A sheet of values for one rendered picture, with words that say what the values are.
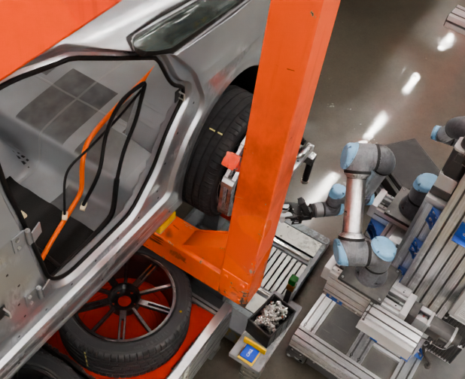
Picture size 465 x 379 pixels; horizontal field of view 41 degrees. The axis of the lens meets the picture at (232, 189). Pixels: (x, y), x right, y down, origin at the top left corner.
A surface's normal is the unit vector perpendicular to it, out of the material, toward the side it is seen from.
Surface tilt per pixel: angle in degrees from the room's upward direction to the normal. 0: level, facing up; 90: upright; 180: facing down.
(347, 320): 0
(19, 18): 90
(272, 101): 90
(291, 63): 90
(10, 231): 86
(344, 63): 0
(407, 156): 0
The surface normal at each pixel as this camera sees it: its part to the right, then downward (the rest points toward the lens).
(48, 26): 0.84, 0.47
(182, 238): 0.11, -0.65
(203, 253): -0.54, 0.60
